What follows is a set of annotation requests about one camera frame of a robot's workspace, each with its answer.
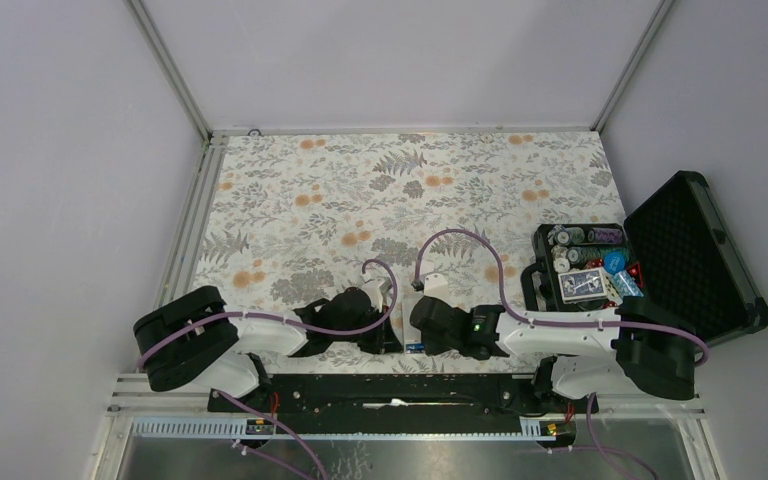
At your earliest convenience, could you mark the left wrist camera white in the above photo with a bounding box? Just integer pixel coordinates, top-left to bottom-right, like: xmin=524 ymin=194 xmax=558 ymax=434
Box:
xmin=360 ymin=277 xmax=393 ymax=313

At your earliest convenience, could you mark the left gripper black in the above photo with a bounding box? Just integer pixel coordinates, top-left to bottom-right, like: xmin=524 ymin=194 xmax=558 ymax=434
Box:
xmin=332 ymin=304 xmax=403 ymax=355

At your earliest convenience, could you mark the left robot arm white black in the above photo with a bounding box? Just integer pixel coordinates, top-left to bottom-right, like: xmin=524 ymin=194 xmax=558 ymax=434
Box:
xmin=132 ymin=280 xmax=402 ymax=411

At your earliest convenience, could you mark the blue poker chip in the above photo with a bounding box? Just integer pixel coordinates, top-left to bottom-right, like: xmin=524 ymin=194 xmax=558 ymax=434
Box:
xmin=603 ymin=250 xmax=627 ymax=275

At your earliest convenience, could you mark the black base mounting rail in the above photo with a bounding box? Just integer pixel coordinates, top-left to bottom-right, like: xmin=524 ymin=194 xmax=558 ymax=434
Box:
xmin=207 ymin=373 xmax=588 ymax=435

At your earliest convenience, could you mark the playing card deck blue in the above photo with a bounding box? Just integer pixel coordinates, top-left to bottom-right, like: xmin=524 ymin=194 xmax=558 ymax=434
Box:
xmin=558 ymin=267 xmax=614 ymax=303

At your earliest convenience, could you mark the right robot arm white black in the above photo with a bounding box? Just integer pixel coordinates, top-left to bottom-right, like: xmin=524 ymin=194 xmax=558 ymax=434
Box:
xmin=408 ymin=296 xmax=706 ymax=412

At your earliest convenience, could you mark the black poker chip case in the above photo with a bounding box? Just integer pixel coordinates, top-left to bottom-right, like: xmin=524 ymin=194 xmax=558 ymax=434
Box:
xmin=520 ymin=171 xmax=768 ymax=346

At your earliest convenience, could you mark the floral patterned table mat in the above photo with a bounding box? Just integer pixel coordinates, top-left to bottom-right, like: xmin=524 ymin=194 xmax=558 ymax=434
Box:
xmin=178 ymin=131 xmax=678 ymax=376

